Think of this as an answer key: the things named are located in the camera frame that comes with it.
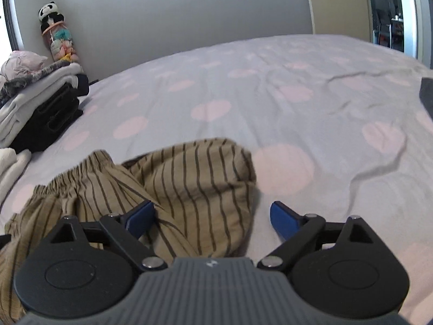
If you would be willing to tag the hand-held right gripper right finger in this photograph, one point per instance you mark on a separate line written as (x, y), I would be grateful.
(284, 218)

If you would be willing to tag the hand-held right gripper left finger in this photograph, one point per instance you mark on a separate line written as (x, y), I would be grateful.
(140, 215)

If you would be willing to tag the brown striped pants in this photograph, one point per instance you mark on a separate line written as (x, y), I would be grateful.
(196, 182)

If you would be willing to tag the stack of folded clothes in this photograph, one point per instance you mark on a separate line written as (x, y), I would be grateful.
(50, 81)

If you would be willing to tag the black folded garment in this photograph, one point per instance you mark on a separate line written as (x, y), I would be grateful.
(50, 115)

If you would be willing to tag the bed with pink dotted sheet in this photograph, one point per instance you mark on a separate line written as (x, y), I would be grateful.
(270, 84)

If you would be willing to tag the cream folded garment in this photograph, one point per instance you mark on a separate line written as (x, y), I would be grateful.
(10, 166)

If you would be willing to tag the dark patterned folded garment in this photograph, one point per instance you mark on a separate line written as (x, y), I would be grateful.
(17, 84)

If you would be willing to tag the bunch of colourful plush toys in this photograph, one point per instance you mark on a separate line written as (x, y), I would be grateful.
(62, 45)

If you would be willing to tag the dark grey garment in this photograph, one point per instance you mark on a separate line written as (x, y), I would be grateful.
(428, 94)

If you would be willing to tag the pink folded garment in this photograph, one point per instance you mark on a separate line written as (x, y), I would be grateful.
(23, 62)

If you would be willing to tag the cream door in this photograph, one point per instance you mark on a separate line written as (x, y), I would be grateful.
(338, 6)

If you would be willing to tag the panda plush toy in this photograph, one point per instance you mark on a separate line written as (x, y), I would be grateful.
(49, 12)

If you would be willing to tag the dark window frame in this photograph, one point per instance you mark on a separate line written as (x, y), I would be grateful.
(12, 13)

